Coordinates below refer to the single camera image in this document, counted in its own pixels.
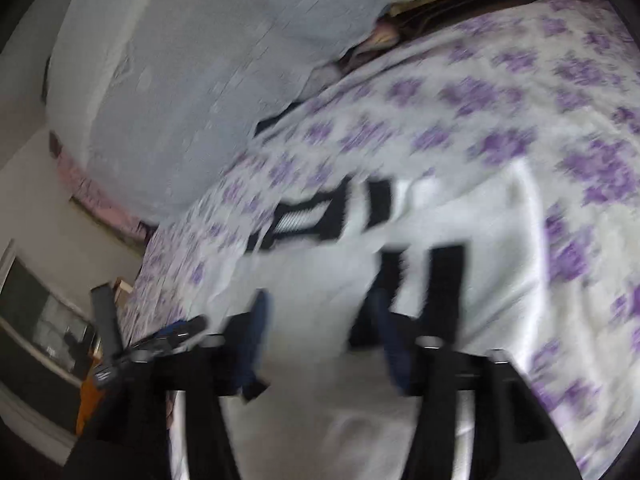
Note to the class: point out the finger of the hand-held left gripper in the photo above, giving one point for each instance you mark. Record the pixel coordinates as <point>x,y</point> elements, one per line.
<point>182,330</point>

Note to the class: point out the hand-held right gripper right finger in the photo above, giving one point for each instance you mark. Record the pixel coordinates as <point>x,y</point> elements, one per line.
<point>396,360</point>

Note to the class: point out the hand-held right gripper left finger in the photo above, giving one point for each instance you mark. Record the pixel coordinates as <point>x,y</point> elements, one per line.
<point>256,340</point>

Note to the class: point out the white V-neck sweater navy trim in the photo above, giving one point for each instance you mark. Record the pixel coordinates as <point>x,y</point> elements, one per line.
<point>310,280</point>

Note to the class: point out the orange garment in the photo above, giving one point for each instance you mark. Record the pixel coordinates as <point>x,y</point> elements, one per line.
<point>87,405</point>

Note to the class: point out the pink floral cloth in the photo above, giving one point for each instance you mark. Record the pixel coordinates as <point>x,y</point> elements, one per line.
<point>100,200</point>

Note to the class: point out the white lace cover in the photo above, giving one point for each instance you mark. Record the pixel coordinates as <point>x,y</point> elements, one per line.
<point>200,85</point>

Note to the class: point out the purple floral bedsheet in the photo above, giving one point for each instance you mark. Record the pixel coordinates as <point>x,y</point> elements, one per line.
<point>450,110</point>

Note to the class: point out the pile of folded blankets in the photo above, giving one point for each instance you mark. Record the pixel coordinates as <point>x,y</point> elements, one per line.
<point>450,7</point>

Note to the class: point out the aluminium frame window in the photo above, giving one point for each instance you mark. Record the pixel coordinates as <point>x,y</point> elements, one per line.
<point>30,310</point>

